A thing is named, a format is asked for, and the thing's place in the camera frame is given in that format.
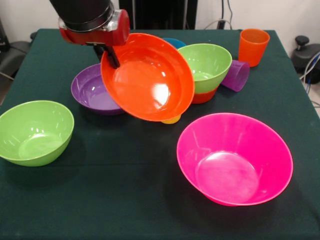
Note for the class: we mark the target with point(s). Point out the yellow plastic cup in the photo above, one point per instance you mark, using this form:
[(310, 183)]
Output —
[(171, 121)]

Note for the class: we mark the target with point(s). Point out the small orange plastic bowl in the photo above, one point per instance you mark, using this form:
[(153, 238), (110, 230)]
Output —
[(205, 98)]

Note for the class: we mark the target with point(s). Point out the purple plastic cup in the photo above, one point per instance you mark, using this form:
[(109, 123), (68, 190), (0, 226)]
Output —
[(236, 77)]

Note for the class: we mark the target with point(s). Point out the pink plastic bowl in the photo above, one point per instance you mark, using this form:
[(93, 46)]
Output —
[(232, 160)]

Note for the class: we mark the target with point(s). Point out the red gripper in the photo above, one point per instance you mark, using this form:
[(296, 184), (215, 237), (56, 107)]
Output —
[(105, 37)]

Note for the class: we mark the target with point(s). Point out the green plastic bowl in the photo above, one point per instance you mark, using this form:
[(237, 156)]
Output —
[(32, 132), (212, 62)]

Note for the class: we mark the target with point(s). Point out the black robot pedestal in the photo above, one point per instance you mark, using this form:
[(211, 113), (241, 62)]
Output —
[(160, 12)]

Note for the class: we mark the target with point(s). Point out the blue plastic bowl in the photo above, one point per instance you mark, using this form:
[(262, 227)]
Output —
[(177, 43)]

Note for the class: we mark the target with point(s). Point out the purple plastic bowl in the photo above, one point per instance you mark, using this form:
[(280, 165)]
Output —
[(87, 92)]

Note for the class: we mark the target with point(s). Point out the black chair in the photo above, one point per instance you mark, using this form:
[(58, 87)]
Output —
[(12, 57)]

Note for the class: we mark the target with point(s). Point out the large orange plastic bowl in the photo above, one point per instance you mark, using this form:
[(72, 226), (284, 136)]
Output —
[(150, 80)]

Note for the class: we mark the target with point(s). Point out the black power plug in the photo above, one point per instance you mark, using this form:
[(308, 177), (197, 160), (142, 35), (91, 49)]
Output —
[(221, 24)]

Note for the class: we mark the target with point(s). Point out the orange plastic cup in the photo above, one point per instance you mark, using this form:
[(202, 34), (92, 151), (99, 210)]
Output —
[(252, 52)]

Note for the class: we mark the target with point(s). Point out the dark green tablecloth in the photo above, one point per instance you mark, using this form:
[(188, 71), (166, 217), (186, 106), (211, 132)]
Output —
[(75, 205)]

